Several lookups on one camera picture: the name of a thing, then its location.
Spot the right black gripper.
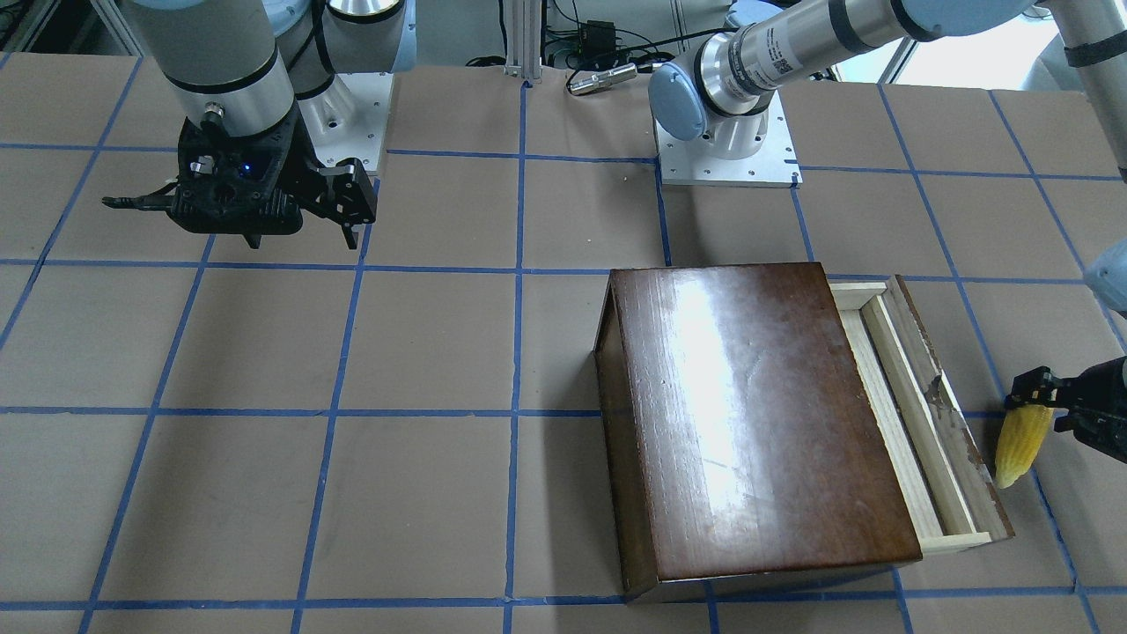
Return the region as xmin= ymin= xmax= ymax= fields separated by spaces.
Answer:
xmin=276 ymin=114 xmax=378 ymax=250

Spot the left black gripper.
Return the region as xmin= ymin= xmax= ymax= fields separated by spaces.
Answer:
xmin=1004 ymin=357 xmax=1126 ymax=463

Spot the yellow corn cob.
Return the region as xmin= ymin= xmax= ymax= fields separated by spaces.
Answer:
xmin=995 ymin=404 xmax=1056 ymax=490

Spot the wooden drawer with white handle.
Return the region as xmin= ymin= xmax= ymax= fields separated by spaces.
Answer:
xmin=829 ymin=276 xmax=1015 ymax=557

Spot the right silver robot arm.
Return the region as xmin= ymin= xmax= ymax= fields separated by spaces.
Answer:
xmin=103 ymin=1 xmax=417 ymax=249

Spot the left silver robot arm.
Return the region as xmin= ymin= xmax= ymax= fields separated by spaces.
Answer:
xmin=649 ymin=1 xmax=1124 ymax=468

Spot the dark wooden drawer cabinet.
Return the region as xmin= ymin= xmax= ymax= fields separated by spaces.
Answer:
xmin=593 ymin=264 xmax=923 ymax=602

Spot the silver cylindrical tool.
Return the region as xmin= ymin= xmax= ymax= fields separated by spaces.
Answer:
xmin=566 ymin=62 xmax=637 ymax=97

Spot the black power adapter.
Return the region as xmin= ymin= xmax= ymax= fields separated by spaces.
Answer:
xmin=577 ymin=19 xmax=616 ymax=57

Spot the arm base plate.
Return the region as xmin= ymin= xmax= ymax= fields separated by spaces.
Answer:
xmin=653 ymin=92 xmax=804 ymax=188
xmin=298 ymin=73 xmax=394 ymax=177

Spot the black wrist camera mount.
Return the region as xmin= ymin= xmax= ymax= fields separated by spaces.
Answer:
xmin=101 ymin=120 xmax=301 ymax=248

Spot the aluminium frame post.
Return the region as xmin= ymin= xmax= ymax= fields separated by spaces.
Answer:
xmin=498 ymin=1 xmax=545 ymax=84

